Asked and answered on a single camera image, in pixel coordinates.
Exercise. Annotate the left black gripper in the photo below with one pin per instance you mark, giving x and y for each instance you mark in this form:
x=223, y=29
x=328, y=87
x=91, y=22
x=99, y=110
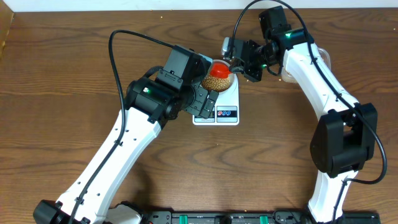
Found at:
x=200, y=96

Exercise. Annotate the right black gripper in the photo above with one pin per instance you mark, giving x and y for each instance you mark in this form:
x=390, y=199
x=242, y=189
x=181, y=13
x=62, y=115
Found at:
x=239, y=66

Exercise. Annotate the red plastic measuring scoop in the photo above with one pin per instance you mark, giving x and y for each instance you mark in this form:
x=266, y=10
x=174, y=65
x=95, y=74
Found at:
x=220, y=70

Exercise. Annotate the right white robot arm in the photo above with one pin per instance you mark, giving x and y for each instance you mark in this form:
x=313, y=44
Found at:
x=345, y=137

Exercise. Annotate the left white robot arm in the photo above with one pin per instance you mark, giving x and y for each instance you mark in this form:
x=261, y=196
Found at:
x=150, y=102

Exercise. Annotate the white digital kitchen scale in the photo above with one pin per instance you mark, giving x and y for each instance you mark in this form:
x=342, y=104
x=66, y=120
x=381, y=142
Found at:
x=226, y=109

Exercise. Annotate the soybeans in bowl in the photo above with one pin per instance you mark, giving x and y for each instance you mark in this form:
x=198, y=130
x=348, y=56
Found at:
x=216, y=84

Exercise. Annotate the grey round bowl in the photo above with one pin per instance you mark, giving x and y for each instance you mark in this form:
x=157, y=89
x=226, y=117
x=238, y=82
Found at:
x=231, y=75

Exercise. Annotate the clear plastic container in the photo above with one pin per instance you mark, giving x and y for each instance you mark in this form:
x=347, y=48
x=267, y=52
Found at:
x=325, y=57

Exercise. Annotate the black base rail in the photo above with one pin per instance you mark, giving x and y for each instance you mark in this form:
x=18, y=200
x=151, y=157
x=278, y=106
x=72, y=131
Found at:
x=248, y=217

